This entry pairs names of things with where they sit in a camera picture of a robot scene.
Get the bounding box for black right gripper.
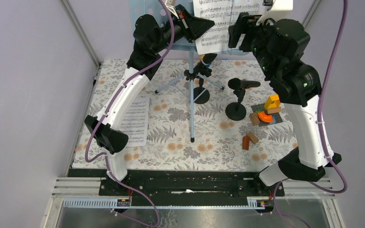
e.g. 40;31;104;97
227;12;281;77

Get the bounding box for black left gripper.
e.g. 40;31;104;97
151;4;214;53

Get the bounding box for sheet music page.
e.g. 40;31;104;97
193;0;269;55
120;97;150;147

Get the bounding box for light blue music stand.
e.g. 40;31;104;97
127;0;224;142

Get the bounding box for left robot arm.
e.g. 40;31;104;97
84;2;215;195

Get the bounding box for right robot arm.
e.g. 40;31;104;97
228;12;342;196

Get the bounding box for rear black microphone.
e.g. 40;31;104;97
193;53;217;75

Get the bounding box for black microphone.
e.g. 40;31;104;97
193;53;217;75
228;78;261;90

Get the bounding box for front black microphone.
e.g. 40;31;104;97
228;78;261;90

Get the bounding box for yellow toy block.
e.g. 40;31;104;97
264;94;280;110

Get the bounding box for gray toy baseplate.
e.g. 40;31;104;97
250;104;283;127

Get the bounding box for front black microphone stand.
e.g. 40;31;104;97
225;89;247;121

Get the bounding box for floral patterned tablecloth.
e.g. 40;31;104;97
88;59;298;171

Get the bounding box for tan brick under yellow block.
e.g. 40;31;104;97
266;107;282;115

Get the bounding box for tan toy brick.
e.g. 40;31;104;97
250;113;260;126

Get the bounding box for orange curved toy block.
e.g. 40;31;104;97
257;111;275;123

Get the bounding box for light brown toy brick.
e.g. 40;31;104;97
246;132;259;144

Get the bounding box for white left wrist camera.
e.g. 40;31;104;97
164;0;182;17

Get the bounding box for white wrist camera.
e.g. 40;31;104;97
164;0;182;17
257;0;293;25

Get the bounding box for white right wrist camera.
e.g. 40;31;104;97
257;0;293;25

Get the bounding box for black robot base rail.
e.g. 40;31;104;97
68;169;275;207

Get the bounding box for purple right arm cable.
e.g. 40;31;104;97
272;0;349;228

